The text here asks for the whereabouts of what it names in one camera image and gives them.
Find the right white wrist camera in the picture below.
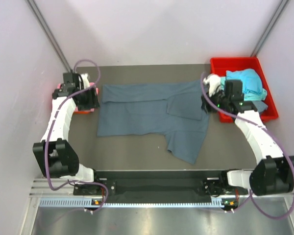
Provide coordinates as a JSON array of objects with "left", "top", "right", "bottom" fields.
[{"left": 203, "top": 73, "right": 222, "bottom": 97}]

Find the left corner aluminium post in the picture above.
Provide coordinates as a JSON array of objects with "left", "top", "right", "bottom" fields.
[{"left": 25, "top": 0, "right": 71, "bottom": 71}]

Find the grey blue t shirt in bin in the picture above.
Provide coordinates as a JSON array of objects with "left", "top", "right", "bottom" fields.
[{"left": 252, "top": 100, "right": 268, "bottom": 114}]

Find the corner aluminium post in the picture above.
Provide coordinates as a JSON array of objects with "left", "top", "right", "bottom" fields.
[
  {"left": 250, "top": 0, "right": 290, "bottom": 57},
  {"left": 25, "top": 0, "right": 71, "bottom": 71}
]

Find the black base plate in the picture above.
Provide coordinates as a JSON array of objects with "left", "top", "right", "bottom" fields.
[{"left": 45, "top": 170, "right": 249, "bottom": 204}]

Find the right corner aluminium post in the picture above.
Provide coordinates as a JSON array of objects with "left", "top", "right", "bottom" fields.
[{"left": 250, "top": 0, "right": 290, "bottom": 57}]

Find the cyan t shirt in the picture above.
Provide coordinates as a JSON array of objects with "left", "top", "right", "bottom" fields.
[{"left": 226, "top": 69, "right": 268, "bottom": 101}]

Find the red plastic bin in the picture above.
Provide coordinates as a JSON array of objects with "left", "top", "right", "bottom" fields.
[{"left": 210, "top": 57, "right": 279, "bottom": 123}]

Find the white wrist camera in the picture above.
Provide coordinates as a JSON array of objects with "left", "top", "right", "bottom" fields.
[
  {"left": 203, "top": 73, "right": 222, "bottom": 97},
  {"left": 80, "top": 73, "right": 94, "bottom": 89}
]

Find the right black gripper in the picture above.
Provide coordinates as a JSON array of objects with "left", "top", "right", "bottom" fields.
[{"left": 200, "top": 85, "right": 229, "bottom": 115}]

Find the orange folded t shirt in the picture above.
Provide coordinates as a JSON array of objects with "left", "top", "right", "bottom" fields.
[{"left": 74, "top": 110, "right": 93, "bottom": 114}]

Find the aluminium frame rail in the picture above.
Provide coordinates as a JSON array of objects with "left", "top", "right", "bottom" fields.
[{"left": 19, "top": 178, "right": 294, "bottom": 235}]

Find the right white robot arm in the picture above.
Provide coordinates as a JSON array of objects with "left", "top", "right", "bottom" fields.
[{"left": 201, "top": 74, "right": 294, "bottom": 196}]

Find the grey slotted cable duct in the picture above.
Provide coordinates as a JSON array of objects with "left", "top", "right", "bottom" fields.
[{"left": 39, "top": 197, "right": 238, "bottom": 209}]

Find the pink folded t shirt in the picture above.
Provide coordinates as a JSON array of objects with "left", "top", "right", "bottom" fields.
[{"left": 57, "top": 82, "right": 99, "bottom": 94}]

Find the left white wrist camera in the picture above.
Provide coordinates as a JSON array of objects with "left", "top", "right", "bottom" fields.
[{"left": 80, "top": 73, "right": 94, "bottom": 89}]

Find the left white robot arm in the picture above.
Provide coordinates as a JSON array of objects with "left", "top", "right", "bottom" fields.
[{"left": 32, "top": 71, "right": 101, "bottom": 194}]

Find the slate blue t shirt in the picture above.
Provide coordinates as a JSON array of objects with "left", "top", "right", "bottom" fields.
[{"left": 97, "top": 80, "right": 209, "bottom": 164}]

